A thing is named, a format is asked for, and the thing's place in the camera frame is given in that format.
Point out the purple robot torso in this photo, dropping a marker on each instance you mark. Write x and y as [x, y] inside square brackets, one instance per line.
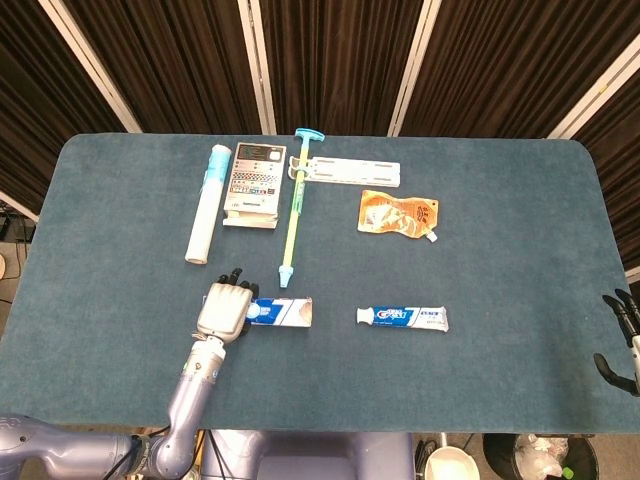
[310, 460]

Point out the grey label printer box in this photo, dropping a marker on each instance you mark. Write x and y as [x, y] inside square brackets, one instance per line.
[252, 180]

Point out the blue white toothpaste box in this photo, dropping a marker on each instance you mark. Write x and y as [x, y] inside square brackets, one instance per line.
[285, 312]

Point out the white toothbrush package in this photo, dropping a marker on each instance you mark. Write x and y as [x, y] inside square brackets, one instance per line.
[360, 171]

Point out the dark brown pleated curtain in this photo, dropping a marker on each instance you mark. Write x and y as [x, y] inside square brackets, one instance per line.
[500, 65]
[620, 150]
[30, 100]
[335, 65]
[175, 65]

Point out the white partition post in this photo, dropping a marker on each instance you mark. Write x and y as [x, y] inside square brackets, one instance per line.
[634, 274]
[20, 209]
[600, 92]
[91, 65]
[415, 65]
[257, 65]

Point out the white bowl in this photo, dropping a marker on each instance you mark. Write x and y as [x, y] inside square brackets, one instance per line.
[450, 465]

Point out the black equipment box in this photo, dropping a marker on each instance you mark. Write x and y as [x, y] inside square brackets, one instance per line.
[17, 227]

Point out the green yellow hand pump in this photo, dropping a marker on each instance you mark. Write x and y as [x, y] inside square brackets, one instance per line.
[291, 235]

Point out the black trash bin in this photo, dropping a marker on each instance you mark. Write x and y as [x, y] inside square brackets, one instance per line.
[500, 455]

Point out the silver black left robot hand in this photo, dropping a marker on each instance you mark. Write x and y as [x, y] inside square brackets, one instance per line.
[222, 310]

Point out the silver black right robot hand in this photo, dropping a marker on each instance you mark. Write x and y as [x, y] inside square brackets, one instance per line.
[636, 360]

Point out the orange spout pouch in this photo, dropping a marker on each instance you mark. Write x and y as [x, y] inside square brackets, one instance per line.
[395, 215]

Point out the blue white toothpaste tube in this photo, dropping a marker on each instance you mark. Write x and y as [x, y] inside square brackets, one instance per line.
[400, 317]

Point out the white paper roll blue label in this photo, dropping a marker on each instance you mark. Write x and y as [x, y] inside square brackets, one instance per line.
[205, 215]

